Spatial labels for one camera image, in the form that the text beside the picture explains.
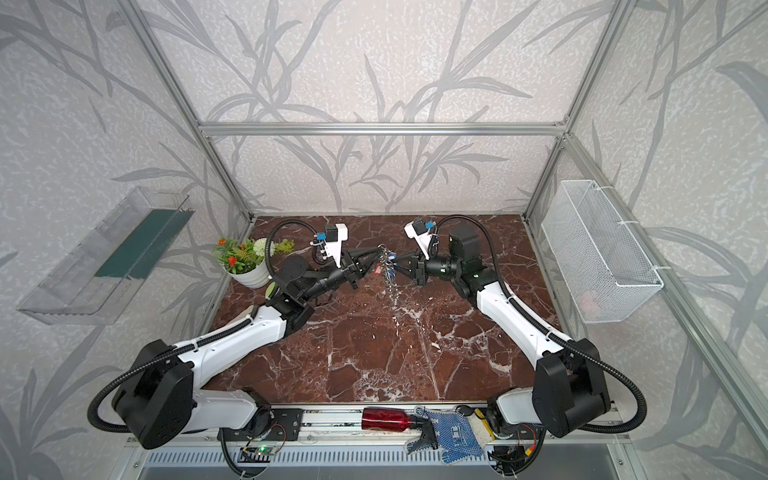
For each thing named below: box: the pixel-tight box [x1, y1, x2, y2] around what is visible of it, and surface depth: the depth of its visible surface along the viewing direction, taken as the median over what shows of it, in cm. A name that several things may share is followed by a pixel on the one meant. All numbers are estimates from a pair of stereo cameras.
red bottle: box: [361, 407, 415, 432], surface depth 72 cm
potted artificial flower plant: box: [212, 237, 296, 289], surface depth 93 cm
